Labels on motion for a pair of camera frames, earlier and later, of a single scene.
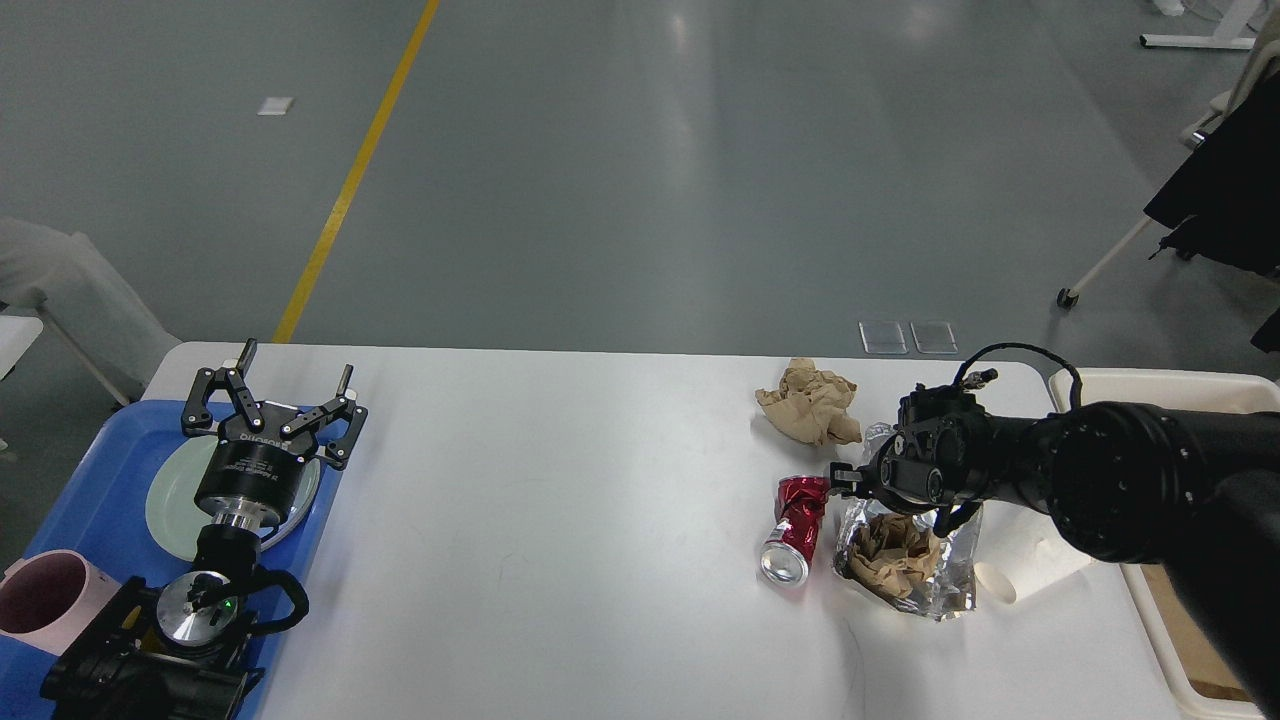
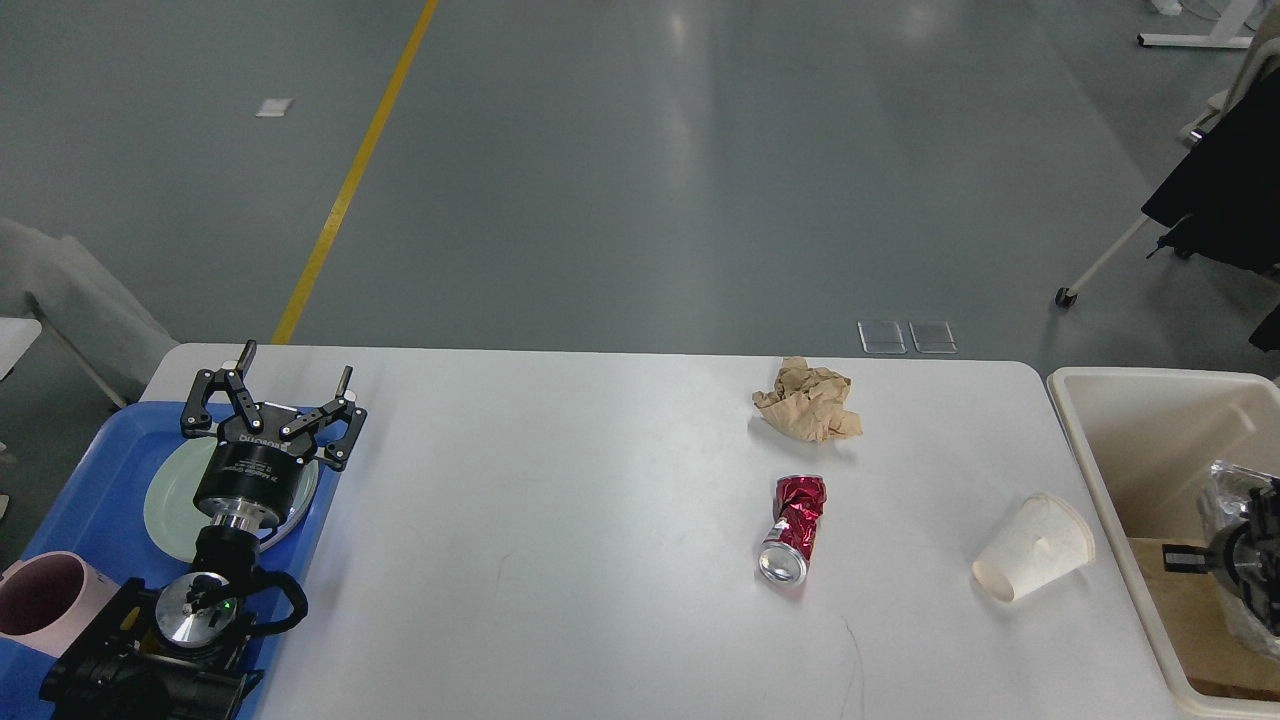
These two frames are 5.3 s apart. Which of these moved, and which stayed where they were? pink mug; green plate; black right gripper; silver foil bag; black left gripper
Moved: silver foil bag; black right gripper
Stayed: green plate; black left gripper; pink mug
